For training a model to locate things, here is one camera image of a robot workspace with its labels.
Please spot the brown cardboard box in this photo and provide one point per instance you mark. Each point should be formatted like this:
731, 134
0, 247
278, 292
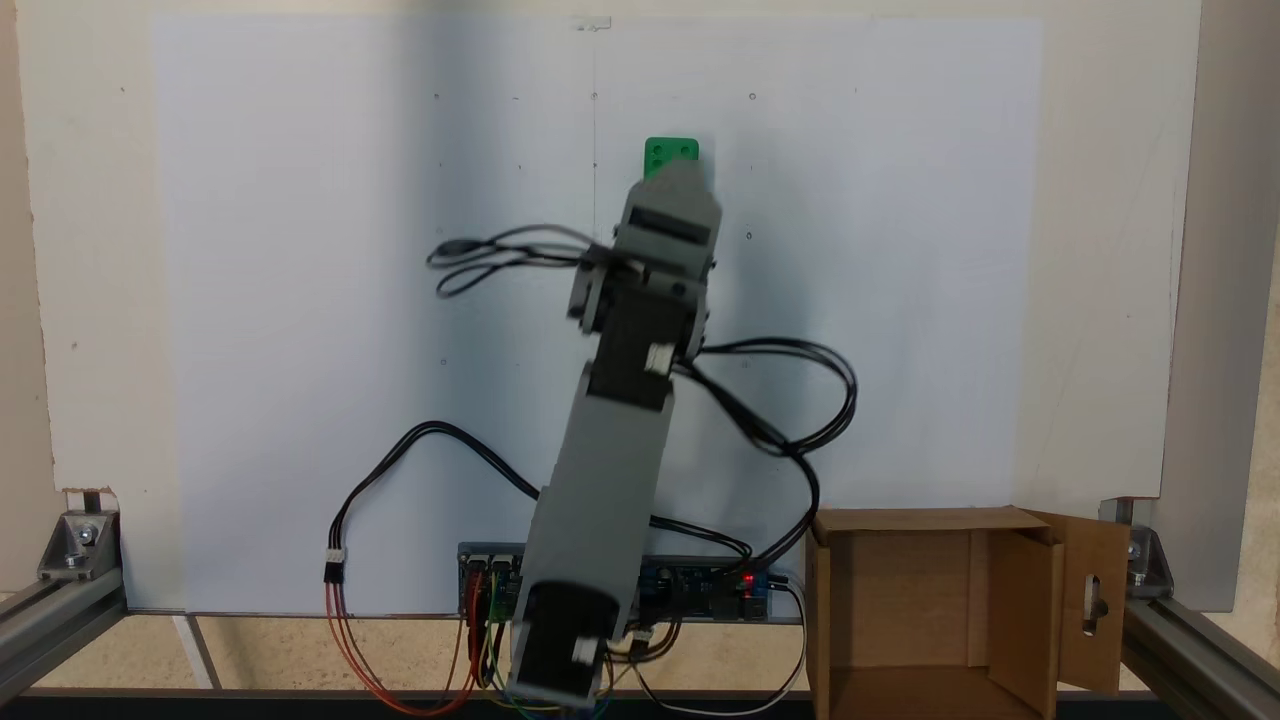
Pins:
900, 610

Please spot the aluminium frame rail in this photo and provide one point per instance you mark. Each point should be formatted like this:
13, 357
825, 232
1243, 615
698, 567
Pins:
55, 620
1200, 660

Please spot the metal corner bracket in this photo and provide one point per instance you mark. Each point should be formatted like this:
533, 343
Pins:
78, 545
1145, 560

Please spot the large white paper sheet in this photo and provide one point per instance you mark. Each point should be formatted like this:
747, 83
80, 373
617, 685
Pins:
300, 300

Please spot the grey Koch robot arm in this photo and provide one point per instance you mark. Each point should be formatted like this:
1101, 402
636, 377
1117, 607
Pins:
605, 480

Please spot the clear tape strip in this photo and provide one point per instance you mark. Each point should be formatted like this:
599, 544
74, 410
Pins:
592, 23

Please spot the blue circuit board red LED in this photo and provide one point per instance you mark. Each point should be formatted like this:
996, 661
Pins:
700, 590

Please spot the green dice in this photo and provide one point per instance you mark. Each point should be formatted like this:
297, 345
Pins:
670, 152

